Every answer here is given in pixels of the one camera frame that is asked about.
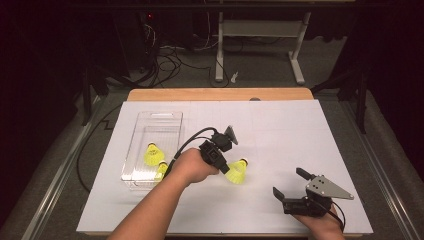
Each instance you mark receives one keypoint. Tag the aluminium floor rail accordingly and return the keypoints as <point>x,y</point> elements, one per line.
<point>381,173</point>
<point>60,173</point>

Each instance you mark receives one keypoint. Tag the white metal stand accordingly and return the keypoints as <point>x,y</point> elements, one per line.
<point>260,28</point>

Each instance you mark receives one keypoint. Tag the person's left hand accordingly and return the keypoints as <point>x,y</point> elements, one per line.
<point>191,166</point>

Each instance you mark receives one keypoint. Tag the yellow plastic shuttlecock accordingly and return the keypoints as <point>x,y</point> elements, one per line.
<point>237,172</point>
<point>162,169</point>
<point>153,156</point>

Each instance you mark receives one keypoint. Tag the white table sheet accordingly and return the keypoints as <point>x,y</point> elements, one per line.
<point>266,133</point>

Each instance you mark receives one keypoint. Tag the small white floor object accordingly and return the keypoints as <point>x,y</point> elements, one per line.
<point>235,77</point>

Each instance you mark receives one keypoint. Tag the clear plastic box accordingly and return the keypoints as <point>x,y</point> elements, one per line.
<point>160,130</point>

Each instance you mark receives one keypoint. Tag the wooden table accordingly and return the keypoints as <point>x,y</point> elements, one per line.
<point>200,94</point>

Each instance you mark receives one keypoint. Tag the black metal stand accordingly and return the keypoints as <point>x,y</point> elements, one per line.
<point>87,96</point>
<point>361,100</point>

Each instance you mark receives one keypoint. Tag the black computer tower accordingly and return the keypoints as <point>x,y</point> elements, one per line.
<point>136,40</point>

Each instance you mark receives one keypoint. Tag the person's right hand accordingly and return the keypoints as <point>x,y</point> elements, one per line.
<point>323,225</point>

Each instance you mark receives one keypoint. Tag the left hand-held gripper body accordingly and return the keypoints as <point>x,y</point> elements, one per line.
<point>213,150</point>

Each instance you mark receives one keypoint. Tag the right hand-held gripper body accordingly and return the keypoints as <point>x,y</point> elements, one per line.
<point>320,190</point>

